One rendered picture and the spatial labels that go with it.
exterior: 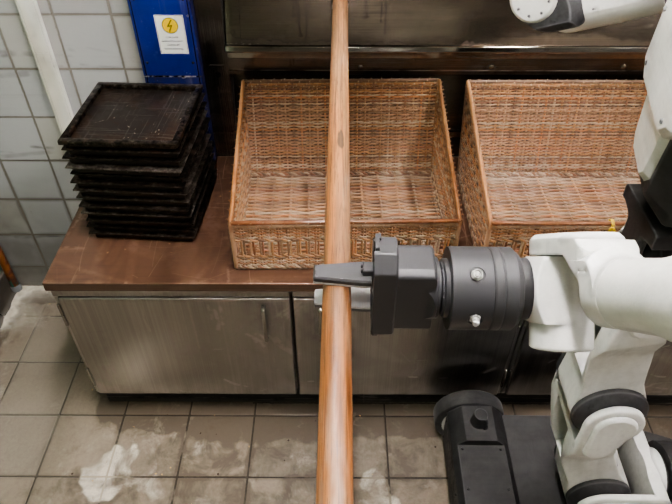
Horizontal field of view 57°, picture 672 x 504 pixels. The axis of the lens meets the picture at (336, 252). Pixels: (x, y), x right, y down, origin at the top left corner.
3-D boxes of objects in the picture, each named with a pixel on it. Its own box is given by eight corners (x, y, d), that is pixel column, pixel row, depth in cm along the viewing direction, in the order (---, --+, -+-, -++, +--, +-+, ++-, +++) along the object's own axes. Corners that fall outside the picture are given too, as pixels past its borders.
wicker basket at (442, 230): (248, 160, 191) (238, 76, 172) (432, 158, 191) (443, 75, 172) (231, 272, 155) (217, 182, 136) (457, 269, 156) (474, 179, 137)
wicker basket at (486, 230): (450, 160, 191) (463, 76, 172) (635, 160, 191) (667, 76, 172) (476, 272, 155) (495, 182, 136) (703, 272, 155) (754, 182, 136)
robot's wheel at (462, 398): (504, 422, 187) (499, 384, 174) (507, 437, 183) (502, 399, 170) (437, 430, 190) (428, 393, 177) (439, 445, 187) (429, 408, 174)
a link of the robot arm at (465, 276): (375, 279, 58) (504, 280, 58) (373, 213, 65) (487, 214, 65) (371, 362, 67) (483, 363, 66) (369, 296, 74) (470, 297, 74)
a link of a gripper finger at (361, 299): (313, 307, 66) (372, 307, 66) (315, 285, 68) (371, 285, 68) (314, 317, 67) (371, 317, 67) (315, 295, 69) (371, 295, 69)
